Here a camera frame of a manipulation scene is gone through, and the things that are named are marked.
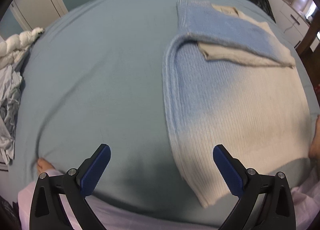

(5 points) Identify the white and blue knit sweater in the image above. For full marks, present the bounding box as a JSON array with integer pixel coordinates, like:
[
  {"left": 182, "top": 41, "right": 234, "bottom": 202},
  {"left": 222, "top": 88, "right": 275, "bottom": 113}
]
[{"left": 163, "top": 0, "right": 312, "bottom": 207}]

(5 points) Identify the bare left foot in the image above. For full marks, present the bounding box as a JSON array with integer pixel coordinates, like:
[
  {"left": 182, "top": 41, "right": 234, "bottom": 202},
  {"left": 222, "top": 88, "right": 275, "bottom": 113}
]
[{"left": 36, "top": 158, "right": 55, "bottom": 175}]

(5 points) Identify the grey crumpled cloth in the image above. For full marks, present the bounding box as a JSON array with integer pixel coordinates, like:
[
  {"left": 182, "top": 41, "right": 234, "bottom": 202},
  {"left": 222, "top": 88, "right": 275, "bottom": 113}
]
[{"left": 1, "top": 65, "right": 22, "bottom": 165}]

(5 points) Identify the light blue bed sheet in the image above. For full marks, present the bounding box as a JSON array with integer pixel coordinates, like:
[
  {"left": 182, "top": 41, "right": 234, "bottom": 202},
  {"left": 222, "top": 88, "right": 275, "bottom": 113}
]
[{"left": 7, "top": 0, "right": 320, "bottom": 228}]

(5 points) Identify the dark wooden chair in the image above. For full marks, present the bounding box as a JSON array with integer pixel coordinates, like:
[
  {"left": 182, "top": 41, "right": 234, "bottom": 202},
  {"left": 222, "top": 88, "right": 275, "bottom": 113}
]
[{"left": 296, "top": 10, "right": 319, "bottom": 77}]

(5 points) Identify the white puffer jacket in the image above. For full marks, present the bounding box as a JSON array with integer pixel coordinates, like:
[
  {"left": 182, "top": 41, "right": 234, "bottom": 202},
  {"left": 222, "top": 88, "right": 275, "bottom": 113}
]
[{"left": 1, "top": 27, "right": 45, "bottom": 69}]

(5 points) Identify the white cabinet unit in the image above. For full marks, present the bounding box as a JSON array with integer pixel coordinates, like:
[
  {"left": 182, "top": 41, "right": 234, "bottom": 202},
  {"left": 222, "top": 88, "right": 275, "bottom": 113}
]
[{"left": 235, "top": 0, "right": 312, "bottom": 48}]

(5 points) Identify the white room door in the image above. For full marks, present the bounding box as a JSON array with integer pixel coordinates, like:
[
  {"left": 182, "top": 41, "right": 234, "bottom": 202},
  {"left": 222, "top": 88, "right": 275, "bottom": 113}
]
[{"left": 9, "top": 0, "right": 68, "bottom": 31}]

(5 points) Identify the black plastic bag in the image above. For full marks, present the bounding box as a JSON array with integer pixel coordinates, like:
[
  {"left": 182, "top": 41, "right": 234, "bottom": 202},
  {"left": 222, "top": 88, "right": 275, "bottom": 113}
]
[{"left": 247, "top": 0, "right": 276, "bottom": 23}]

